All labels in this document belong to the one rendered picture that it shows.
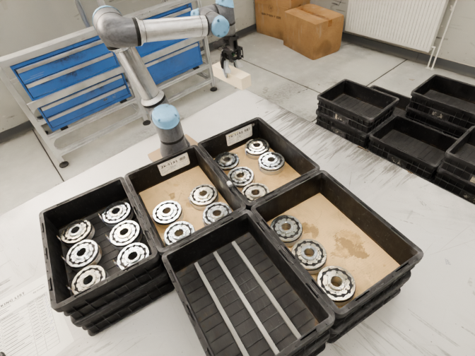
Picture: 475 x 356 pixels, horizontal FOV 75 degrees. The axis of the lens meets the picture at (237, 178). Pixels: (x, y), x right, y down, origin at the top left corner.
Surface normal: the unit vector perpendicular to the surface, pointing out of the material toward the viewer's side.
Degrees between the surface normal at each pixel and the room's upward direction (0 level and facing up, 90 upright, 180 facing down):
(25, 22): 90
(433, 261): 0
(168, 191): 0
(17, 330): 0
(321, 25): 89
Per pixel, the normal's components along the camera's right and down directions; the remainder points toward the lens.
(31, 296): -0.11, -0.70
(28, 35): 0.64, 0.50
